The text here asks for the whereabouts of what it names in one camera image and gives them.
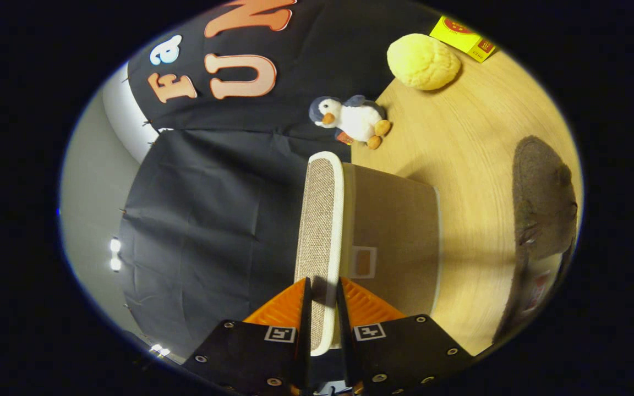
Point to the yellow book with red circle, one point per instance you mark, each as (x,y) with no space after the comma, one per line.
(463,36)

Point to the penguin plush toy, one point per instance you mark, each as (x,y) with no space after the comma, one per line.
(358,121)

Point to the brown fuzzy shoe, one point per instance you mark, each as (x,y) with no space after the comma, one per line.
(542,209)

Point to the brown fabric storage box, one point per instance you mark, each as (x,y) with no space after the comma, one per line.
(399,231)

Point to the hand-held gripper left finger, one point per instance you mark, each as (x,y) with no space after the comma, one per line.
(306,335)

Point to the yellow bread plush toy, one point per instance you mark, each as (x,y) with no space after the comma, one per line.
(421,61)

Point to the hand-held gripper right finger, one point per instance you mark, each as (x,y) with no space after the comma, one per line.
(346,341)

